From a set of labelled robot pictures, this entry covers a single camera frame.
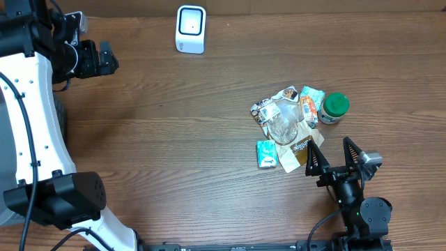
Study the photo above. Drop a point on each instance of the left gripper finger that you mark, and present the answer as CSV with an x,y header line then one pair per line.
x,y
105,48
108,63

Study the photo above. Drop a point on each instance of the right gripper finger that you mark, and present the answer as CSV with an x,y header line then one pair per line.
x,y
351,152
316,162

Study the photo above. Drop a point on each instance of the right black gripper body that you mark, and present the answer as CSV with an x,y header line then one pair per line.
x,y
332,175

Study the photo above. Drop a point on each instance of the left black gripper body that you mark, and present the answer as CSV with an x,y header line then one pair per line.
x,y
101,61

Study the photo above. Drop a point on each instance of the green capped white jar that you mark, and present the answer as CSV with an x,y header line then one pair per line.
x,y
333,109

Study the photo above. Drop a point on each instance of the small teal tissue pack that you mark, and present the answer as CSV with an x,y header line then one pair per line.
x,y
266,154

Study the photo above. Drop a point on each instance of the small orange tissue pack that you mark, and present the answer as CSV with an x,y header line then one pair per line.
x,y
309,112

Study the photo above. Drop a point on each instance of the brown snack pouch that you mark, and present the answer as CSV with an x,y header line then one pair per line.
x,y
280,118

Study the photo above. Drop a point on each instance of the teal snack bar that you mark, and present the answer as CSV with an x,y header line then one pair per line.
x,y
316,95

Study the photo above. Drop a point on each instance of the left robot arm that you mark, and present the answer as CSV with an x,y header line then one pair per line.
x,y
41,46

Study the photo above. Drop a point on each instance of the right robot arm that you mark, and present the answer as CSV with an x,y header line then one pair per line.
x,y
365,219

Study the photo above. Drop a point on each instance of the white barcode scanner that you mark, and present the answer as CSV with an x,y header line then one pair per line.
x,y
190,29

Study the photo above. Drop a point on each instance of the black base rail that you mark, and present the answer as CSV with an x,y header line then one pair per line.
x,y
298,246

